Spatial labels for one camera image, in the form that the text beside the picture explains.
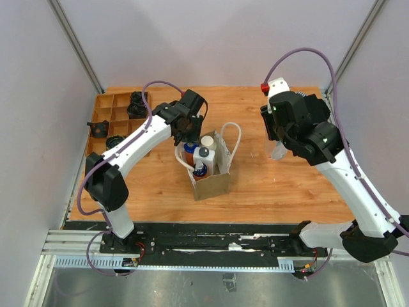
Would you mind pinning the black garment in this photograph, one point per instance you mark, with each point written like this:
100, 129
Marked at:
317, 108

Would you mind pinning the rolled tie green pattern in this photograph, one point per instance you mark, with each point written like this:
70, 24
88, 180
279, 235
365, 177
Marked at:
137, 97

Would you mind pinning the right aluminium frame post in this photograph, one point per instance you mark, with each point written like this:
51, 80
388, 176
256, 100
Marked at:
365, 28

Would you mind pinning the blue white striped cloth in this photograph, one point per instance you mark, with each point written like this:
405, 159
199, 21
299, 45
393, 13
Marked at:
302, 93

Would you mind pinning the white slotted cable duct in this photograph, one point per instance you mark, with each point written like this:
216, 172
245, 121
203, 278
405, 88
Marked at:
118, 263

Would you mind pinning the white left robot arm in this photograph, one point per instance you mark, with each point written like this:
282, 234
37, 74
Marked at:
105, 174

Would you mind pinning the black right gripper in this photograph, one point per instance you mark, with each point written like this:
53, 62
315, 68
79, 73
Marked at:
268, 116

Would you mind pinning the orange bottle blue pump collar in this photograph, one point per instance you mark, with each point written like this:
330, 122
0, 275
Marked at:
189, 149

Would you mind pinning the beige canvas bag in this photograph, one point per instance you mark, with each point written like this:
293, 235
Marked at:
218, 181

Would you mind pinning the cream bottle beige cap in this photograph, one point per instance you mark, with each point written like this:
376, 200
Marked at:
208, 142

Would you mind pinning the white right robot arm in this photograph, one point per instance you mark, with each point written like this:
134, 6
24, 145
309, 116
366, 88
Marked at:
376, 227

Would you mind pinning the clear bottle pink cap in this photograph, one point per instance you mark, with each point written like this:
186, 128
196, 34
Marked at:
279, 152

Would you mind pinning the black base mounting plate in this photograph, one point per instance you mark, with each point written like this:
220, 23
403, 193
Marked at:
210, 244

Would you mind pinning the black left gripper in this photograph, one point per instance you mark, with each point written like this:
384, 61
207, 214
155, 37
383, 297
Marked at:
194, 137

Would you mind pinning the rolled tie dark blue dotted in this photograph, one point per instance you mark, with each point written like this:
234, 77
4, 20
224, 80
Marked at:
136, 111

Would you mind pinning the aluminium frame post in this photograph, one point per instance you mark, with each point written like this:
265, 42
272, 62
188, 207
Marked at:
68, 30
365, 28

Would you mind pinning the white bottle grey cap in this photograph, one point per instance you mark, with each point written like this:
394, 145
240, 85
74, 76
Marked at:
205, 155

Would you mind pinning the wooden compartment tray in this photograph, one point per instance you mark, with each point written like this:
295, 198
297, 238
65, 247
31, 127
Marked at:
113, 108

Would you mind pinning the left aluminium frame post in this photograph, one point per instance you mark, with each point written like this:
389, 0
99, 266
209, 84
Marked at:
68, 30

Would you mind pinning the rolled tie orange pattern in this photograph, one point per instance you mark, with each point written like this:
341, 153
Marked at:
99, 129

